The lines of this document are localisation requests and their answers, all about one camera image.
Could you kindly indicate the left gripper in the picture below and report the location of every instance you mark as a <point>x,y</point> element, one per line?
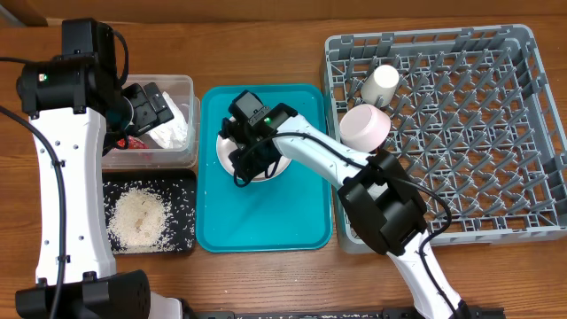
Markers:
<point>152,110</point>

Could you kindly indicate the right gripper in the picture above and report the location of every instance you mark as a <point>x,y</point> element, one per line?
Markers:
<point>246,171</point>

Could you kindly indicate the white paper napkin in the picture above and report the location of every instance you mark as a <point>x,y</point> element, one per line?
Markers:
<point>172,134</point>

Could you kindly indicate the red foil wrapper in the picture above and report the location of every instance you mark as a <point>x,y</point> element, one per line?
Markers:
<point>131,143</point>

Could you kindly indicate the white rice pile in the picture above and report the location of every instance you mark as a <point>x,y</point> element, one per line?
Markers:
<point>139,219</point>

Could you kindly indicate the small pink saucer plate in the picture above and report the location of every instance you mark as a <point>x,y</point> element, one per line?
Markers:
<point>364,128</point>

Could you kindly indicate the white ceramic cup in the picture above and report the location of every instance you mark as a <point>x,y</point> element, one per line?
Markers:
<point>380,86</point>

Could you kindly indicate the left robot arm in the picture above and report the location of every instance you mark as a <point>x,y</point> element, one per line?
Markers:
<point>73,105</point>

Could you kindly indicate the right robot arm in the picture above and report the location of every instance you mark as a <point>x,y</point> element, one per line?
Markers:
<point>384,207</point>

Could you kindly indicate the clear plastic waste bin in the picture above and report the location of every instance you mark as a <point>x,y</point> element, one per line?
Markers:
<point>180,89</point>

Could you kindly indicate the teal plastic serving tray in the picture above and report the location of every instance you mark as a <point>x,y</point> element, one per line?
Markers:
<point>291,211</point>

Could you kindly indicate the black plastic tray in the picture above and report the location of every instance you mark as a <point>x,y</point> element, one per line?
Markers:
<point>186,177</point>

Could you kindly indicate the grey plastic dish rack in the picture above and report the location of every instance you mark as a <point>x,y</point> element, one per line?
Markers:
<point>473,119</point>

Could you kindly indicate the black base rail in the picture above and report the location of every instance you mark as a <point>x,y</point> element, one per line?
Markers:
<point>386,313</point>

